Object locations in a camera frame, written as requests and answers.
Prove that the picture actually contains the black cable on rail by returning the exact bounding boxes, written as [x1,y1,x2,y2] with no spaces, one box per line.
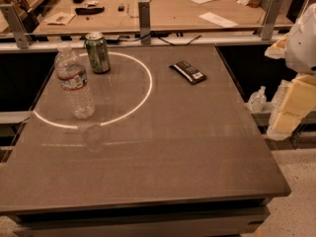
[118,32,202,46]

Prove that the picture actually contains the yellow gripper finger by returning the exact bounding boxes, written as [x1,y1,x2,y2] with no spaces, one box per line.
[265,34,288,59]
[267,73,316,141]

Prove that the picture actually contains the wooden background table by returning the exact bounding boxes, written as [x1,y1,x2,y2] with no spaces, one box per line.
[33,0,294,38]

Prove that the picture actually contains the metal bracket post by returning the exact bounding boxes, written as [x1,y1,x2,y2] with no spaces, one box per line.
[259,0,283,40]
[0,4,33,49]
[138,1,151,44]

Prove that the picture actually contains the right metal bracket post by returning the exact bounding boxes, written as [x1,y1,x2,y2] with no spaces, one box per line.
[259,0,283,40]

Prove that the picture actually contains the small white paper sheet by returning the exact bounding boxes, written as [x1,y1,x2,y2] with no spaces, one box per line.
[198,12,238,28]

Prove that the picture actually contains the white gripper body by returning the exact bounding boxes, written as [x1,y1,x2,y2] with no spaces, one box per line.
[284,4,316,74]

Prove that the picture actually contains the green soda can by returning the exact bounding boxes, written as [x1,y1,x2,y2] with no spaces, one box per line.
[85,32,111,74]

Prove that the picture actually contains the left metal bracket post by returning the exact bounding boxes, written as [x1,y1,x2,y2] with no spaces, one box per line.
[0,4,33,49]

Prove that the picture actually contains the black rxbar chocolate wrapper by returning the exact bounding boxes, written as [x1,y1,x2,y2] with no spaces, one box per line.
[170,61,206,85]

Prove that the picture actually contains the clear plastic water bottle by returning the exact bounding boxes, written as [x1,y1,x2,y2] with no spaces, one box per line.
[54,44,95,119]

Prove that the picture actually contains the black tool on table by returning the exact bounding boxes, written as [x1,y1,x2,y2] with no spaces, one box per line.
[75,7,105,15]

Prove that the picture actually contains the white envelope with label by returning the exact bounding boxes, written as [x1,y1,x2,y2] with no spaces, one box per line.
[44,12,75,26]

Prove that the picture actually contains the middle metal bracket post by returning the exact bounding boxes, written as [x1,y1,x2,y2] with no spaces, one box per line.
[138,1,151,44]

